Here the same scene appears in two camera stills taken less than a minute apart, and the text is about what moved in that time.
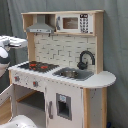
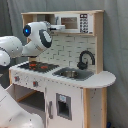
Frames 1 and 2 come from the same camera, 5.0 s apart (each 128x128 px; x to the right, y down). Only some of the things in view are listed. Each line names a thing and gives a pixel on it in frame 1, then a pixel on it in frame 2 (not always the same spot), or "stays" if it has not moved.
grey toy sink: [75, 74] stays
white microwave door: [67, 23] stays
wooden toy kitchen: [63, 84] stays
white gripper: [12, 41] → [58, 27]
